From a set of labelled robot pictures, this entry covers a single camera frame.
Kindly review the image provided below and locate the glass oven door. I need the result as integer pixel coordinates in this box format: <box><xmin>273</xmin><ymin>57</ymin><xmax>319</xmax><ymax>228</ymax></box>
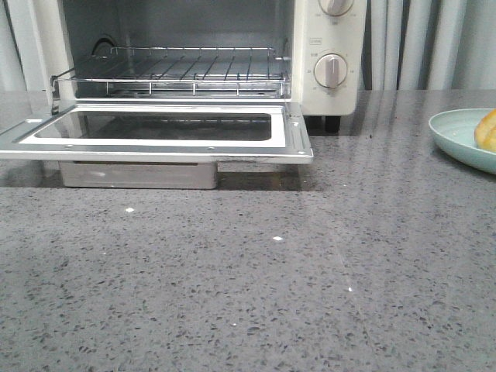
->
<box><xmin>0</xmin><ymin>101</ymin><xmax>315</xmax><ymax>190</ymax></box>

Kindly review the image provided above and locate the golden croissant bread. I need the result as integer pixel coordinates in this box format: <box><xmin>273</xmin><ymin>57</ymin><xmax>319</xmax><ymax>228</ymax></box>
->
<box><xmin>474</xmin><ymin>109</ymin><xmax>496</xmax><ymax>153</ymax></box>

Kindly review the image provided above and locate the lower oven control knob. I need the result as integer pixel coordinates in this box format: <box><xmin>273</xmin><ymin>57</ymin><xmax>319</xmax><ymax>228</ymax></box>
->
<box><xmin>314</xmin><ymin>53</ymin><xmax>347</xmax><ymax>89</ymax></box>

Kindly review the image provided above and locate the oven control knob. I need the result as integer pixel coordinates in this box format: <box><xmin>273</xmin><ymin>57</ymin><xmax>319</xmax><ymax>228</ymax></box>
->
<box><xmin>314</xmin><ymin>53</ymin><xmax>347</xmax><ymax>89</ymax></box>
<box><xmin>319</xmin><ymin>0</ymin><xmax>353</xmax><ymax>17</ymax></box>

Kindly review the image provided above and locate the white Toshiba toaster oven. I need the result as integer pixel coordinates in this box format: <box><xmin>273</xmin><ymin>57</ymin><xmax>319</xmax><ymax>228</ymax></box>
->
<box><xmin>32</xmin><ymin>1</ymin><xmax>367</xmax><ymax>131</ymax></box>

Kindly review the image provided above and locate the upper oven control knob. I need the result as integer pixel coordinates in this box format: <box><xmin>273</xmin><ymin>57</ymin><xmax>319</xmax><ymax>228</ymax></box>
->
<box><xmin>319</xmin><ymin>0</ymin><xmax>353</xmax><ymax>17</ymax></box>

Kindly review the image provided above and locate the light green plate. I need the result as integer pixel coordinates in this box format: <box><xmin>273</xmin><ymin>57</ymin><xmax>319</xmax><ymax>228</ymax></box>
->
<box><xmin>429</xmin><ymin>108</ymin><xmax>495</xmax><ymax>174</ymax></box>

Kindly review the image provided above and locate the grey curtain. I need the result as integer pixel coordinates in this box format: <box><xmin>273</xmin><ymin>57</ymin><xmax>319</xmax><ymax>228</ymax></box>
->
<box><xmin>1</xmin><ymin>1</ymin><xmax>495</xmax><ymax>91</ymax></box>

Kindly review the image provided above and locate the metal wire oven rack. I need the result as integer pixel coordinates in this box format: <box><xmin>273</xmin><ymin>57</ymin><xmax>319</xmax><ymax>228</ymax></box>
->
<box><xmin>51</xmin><ymin>46</ymin><xmax>291</xmax><ymax>100</ymax></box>

